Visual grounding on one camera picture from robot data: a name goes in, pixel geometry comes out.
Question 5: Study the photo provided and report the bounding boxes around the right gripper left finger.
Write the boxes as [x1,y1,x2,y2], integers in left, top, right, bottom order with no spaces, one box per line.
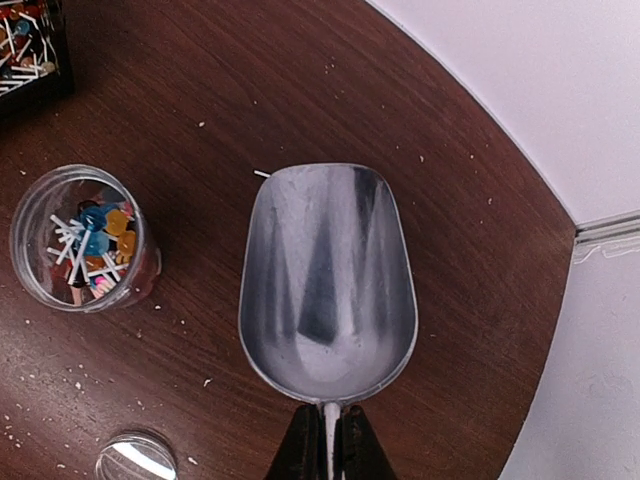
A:
[264,405,320,480]

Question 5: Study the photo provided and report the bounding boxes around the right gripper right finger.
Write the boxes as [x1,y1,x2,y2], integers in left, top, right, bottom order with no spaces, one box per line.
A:
[339,405,395,480]

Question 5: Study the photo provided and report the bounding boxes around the metal scoop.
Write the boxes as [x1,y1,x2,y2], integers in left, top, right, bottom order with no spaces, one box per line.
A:
[238,163,419,479]

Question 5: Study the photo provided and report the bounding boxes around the clear plastic jar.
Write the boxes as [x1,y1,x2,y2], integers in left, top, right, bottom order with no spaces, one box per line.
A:
[10,164,162,313]

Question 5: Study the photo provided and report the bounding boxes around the black three-compartment candy bin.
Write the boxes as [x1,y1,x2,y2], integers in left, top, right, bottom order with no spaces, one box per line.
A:
[1,1,74,118]

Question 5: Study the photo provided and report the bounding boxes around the clear plastic jar lid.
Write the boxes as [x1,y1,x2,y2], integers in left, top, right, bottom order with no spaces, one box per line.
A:
[94,430,178,480]

